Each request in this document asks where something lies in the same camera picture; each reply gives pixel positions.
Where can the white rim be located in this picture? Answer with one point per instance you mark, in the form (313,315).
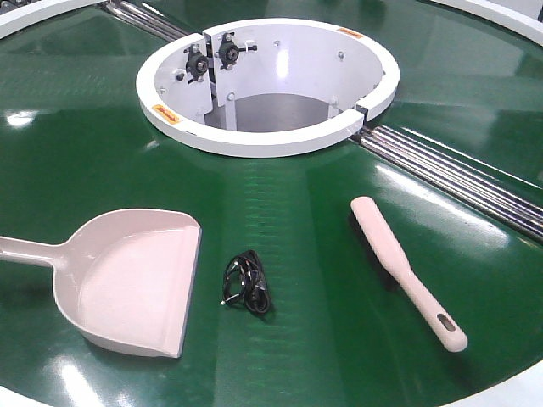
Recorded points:
(17,15)
(505,17)

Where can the steel rollers upper left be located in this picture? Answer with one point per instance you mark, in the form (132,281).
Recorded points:
(144,19)

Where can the orange warning sticker rear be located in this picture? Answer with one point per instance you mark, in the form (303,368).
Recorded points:
(350,32)

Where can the steel rollers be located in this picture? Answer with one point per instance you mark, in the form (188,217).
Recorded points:
(474,187)
(144,19)

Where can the white outer rim left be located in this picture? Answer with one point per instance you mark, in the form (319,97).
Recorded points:
(17,15)

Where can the black bearing left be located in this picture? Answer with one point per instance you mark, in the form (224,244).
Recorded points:
(197,64)

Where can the black bearing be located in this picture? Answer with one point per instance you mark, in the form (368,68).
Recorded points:
(229,51)
(197,64)

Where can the pink hand brush black bristles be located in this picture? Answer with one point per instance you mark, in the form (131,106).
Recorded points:
(393,259)

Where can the orange warning sticker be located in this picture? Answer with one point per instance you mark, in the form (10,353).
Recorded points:
(166,113)
(350,32)

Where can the black bearing right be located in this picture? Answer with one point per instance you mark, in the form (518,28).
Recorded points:
(229,51)

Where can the orange warning sticker front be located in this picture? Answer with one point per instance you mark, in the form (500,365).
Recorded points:
(166,113)

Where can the steel rollers right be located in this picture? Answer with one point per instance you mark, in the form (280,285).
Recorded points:
(474,187)

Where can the white outer rim right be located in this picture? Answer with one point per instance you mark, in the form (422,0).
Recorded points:
(505,17)

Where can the pink plastic dustpan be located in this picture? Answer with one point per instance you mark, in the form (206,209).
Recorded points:
(123,279)

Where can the green conveyor belt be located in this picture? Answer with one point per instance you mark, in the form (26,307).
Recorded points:
(290,306)

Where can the white central conveyor ring housing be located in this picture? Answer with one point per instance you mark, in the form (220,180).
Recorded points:
(356,79)

